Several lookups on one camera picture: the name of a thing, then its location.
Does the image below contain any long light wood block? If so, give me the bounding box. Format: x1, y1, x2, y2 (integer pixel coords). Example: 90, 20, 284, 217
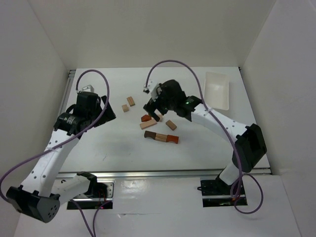
140, 119, 157, 130

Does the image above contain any dark brown notched block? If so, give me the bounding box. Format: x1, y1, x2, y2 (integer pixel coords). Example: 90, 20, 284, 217
144, 130, 156, 140

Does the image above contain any striped light wood block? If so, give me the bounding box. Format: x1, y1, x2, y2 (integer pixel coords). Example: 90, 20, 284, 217
155, 133, 167, 142

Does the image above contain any orange arch block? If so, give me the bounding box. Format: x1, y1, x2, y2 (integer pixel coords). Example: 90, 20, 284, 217
166, 135, 179, 144

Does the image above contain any white plastic bin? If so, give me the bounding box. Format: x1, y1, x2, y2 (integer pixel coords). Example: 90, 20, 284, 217
203, 72, 229, 111

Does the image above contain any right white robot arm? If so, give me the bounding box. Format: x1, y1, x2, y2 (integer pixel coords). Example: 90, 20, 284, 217
144, 79, 267, 197

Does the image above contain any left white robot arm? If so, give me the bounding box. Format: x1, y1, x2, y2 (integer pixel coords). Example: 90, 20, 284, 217
6, 91, 116, 223

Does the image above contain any reddish brown wedge block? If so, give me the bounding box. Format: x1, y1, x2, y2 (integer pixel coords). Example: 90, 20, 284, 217
141, 115, 152, 122

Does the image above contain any tan rectangular block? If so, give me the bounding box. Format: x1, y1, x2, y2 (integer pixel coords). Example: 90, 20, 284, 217
165, 120, 177, 131

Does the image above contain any small light cube block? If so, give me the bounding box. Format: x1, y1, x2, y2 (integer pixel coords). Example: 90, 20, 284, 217
121, 104, 129, 113

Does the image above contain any light wood block far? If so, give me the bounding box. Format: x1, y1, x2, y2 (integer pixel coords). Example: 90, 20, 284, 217
127, 96, 135, 107

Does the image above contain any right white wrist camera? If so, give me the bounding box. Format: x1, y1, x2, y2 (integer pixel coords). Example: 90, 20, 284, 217
143, 80, 160, 101

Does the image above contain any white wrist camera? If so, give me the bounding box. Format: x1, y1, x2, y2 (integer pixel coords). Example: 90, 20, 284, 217
143, 80, 160, 101
79, 84, 94, 93

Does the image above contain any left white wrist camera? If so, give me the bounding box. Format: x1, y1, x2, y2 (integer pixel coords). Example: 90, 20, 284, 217
79, 84, 94, 93

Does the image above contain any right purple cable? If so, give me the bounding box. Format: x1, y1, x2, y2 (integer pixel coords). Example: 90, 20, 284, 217
145, 60, 263, 214

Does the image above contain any purple cable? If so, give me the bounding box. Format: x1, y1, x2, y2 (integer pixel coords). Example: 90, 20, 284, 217
145, 60, 263, 214
0, 70, 110, 237

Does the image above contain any aluminium left rail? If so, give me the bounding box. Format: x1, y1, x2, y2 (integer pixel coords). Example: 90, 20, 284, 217
48, 70, 76, 149

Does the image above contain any aluminium rail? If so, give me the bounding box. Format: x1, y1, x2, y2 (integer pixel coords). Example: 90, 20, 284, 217
55, 168, 272, 179
48, 70, 76, 149

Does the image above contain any aluminium front rail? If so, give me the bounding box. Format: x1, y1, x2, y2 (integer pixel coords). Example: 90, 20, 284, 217
55, 168, 272, 179

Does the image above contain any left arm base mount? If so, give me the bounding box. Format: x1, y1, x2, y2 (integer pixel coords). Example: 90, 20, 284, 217
73, 180, 115, 210

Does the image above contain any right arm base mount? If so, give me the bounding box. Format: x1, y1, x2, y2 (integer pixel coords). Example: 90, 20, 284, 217
197, 180, 235, 207

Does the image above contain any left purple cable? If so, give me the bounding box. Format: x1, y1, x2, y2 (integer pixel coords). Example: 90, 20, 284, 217
0, 70, 110, 237

